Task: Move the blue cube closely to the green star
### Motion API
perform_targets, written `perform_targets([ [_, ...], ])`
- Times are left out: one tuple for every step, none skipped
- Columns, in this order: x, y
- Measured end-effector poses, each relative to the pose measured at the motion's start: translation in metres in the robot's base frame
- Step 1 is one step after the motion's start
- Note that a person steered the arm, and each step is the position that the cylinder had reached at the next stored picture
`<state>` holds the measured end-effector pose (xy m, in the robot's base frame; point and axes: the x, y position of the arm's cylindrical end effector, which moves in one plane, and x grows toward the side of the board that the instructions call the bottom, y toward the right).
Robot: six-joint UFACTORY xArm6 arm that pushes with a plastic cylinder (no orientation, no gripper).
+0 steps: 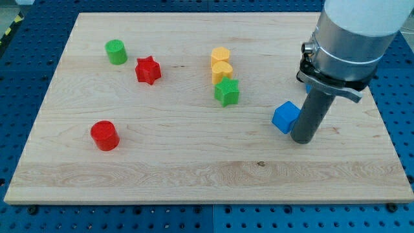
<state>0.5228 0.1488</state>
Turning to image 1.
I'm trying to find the green cylinder block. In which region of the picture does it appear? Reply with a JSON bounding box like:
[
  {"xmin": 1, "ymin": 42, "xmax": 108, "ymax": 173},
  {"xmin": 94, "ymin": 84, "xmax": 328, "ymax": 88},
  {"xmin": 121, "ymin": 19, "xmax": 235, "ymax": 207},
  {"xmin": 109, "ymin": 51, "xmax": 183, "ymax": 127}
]
[{"xmin": 105, "ymin": 39, "xmax": 127, "ymax": 65}]

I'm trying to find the yellow heart block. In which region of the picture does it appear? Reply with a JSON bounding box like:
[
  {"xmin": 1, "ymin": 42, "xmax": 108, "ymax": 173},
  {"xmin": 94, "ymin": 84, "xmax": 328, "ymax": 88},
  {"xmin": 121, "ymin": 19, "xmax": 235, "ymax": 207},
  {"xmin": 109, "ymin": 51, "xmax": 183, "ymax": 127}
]
[{"xmin": 212, "ymin": 61, "xmax": 234, "ymax": 85}]

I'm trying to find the wooden board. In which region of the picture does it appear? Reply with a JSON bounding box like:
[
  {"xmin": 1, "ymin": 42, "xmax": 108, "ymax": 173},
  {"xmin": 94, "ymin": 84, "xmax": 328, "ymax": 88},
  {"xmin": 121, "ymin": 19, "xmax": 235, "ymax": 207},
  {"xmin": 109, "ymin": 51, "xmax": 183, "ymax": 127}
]
[{"xmin": 5, "ymin": 13, "xmax": 413, "ymax": 205}]

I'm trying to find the yellow hexagon block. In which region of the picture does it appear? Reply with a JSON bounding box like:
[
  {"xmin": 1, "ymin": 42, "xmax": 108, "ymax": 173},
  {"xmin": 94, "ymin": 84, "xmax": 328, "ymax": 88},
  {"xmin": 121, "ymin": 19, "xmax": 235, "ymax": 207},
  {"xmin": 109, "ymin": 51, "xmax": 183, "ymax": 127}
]
[{"xmin": 210, "ymin": 47, "xmax": 230, "ymax": 67}]

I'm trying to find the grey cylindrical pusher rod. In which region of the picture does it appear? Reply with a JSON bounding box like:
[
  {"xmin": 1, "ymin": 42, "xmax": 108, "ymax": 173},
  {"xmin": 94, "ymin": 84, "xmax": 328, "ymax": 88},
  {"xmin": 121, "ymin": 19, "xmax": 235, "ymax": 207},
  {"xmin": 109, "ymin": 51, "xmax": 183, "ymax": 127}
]
[{"xmin": 290, "ymin": 88, "xmax": 335, "ymax": 144}]

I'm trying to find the green star block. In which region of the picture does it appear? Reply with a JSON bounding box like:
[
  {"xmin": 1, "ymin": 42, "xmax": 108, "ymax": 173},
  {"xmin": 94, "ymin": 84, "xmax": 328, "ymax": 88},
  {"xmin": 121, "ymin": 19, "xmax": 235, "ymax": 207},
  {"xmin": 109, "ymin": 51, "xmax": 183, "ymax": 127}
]
[{"xmin": 214, "ymin": 77, "xmax": 239, "ymax": 107}]

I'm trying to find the red cylinder block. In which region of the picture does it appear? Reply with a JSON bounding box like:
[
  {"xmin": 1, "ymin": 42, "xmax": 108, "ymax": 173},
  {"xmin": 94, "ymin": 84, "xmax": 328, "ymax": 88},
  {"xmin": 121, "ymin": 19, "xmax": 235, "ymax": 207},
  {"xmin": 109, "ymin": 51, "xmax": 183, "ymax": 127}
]
[{"xmin": 90, "ymin": 120, "xmax": 120, "ymax": 151}]

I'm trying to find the blue block behind arm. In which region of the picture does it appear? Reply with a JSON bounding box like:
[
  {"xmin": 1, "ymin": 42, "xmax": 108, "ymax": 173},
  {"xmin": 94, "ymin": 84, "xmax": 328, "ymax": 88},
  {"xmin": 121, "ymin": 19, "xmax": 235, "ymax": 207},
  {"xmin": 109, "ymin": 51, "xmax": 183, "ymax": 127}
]
[{"xmin": 305, "ymin": 84, "xmax": 312, "ymax": 94}]

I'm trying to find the red star block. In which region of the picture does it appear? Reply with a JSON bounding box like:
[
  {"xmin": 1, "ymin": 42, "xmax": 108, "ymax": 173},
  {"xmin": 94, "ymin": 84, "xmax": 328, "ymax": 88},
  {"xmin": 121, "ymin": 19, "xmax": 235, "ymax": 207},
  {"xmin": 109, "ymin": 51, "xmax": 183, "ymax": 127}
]
[{"xmin": 135, "ymin": 56, "xmax": 162, "ymax": 85}]

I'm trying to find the blue cube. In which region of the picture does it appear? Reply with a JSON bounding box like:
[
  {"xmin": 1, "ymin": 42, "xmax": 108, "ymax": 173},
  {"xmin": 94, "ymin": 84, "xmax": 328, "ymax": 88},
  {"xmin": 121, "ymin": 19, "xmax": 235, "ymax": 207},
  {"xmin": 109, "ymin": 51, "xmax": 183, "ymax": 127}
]
[{"xmin": 272, "ymin": 101, "xmax": 300, "ymax": 134}]

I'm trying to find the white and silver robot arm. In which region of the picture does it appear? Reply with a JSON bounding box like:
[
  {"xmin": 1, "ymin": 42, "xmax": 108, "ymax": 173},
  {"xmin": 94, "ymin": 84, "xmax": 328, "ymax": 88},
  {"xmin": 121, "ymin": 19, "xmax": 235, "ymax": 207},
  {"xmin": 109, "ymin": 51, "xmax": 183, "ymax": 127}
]
[{"xmin": 297, "ymin": 0, "xmax": 413, "ymax": 102}]

